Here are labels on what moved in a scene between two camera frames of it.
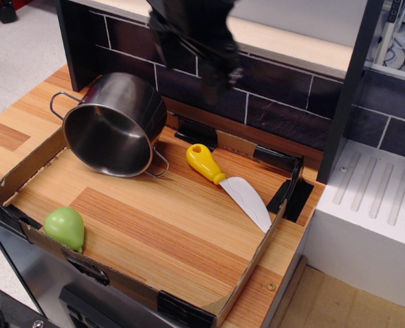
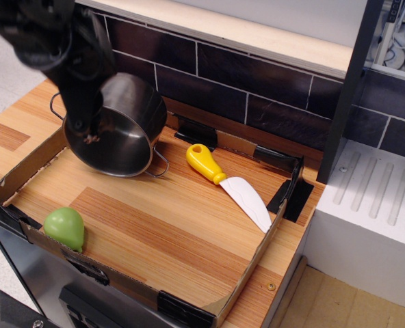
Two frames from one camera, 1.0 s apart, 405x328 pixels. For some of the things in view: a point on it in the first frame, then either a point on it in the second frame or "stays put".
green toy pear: x=66 y=225 stays put
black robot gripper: x=202 y=28 -> x=58 y=37
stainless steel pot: x=113 y=131 stays put
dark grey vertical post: x=340 y=123 stays put
